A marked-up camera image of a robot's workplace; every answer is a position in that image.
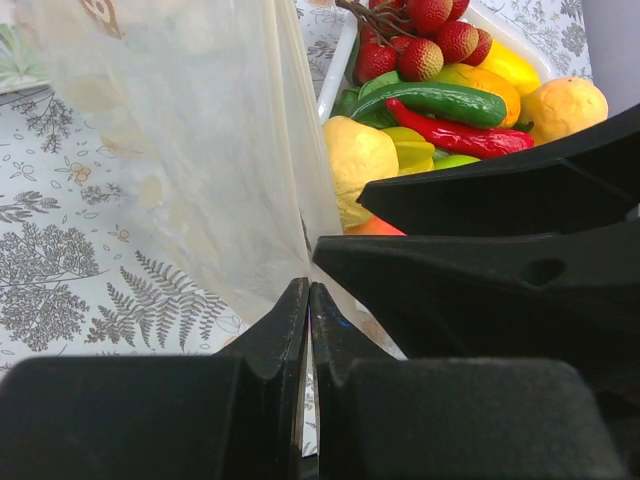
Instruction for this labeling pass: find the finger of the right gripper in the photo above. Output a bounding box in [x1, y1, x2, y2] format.
[359, 106, 639, 235]
[314, 221, 639, 400]

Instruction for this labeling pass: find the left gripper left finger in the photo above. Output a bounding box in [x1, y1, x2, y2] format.
[1, 278, 310, 479]

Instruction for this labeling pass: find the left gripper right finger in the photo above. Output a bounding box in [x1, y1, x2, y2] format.
[309, 283, 630, 479]

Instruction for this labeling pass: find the green apple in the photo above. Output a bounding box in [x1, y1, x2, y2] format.
[434, 154, 479, 170]

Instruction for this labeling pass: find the yellow star fruit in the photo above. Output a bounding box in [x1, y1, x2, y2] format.
[383, 127, 435, 176]

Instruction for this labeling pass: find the pink peach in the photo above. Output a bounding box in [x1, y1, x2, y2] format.
[345, 216, 405, 236]

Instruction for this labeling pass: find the yellow lemon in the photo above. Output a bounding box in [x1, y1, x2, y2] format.
[323, 116, 399, 230]

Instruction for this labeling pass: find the clear dotted zip bag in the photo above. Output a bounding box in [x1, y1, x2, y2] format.
[9, 0, 406, 361]

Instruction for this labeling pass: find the yellow orange round fruit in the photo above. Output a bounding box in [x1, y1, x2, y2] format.
[519, 77, 609, 146]

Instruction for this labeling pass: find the red chili pepper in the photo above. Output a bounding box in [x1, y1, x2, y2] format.
[385, 98, 534, 160]

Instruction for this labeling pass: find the yellow bell pepper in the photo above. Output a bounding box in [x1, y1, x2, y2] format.
[479, 39, 542, 97]

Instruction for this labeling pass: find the green cucumber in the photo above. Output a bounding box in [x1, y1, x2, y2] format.
[347, 82, 507, 129]

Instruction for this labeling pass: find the orange mango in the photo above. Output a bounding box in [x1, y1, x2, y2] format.
[434, 63, 521, 129]

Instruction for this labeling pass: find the white plastic fruit tray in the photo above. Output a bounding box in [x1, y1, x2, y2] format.
[317, 1, 560, 122]

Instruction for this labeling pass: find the green lettuce leaf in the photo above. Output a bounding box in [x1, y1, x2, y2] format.
[334, 69, 404, 130]

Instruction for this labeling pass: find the red lychee bunch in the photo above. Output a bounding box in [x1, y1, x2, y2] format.
[335, 0, 493, 86]

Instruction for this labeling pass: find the floral rectangular serving tray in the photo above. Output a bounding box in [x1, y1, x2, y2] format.
[0, 23, 49, 94]

